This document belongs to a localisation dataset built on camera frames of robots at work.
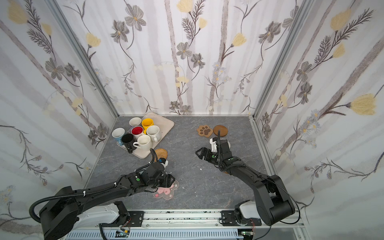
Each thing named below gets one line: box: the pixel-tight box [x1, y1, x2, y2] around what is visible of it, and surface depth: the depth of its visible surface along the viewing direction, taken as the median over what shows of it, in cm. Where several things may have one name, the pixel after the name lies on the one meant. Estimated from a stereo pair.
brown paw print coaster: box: [196, 125, 214, 138], surface depth 113 cm
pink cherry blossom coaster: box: [152, 179, 179, 200], surface depth 84 cm
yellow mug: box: [141, 118, 154, 135], surface depth 106 cm
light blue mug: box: [111, 127, 126, 146], surface depth 100 cm
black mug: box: [121, 133, 137, 154], surface depth 96 cm
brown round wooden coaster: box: [213, 125, 228, 137], surface depth 116 cm
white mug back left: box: [129, 117, 142, 127], surface depth 110 cm
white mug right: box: [146, 125, 162, 143], surface depth 103 cm
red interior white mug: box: [131, 125, 144, 141], surface depth 103 cm
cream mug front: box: [133, 135, 153, 152], surface depth 97 cm
